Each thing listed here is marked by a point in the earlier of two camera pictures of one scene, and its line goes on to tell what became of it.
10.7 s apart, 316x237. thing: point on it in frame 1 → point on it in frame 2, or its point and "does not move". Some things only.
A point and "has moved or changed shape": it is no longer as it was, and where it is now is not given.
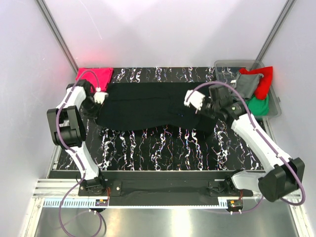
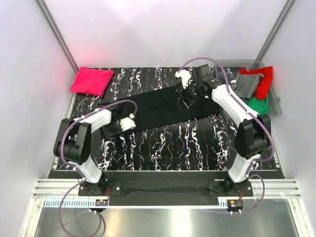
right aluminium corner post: [275, 30] does not move
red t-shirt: [263, 87] does not move
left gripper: [94, 116] → [108, 134]
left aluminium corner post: [52, 22] does not move
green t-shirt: [258, 107] does not move
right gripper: [202, 110] → [181, 93]
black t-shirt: [146, 106] has moved or changed shape
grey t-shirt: [245, 85] does not move
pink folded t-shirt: [97, 77] does not move
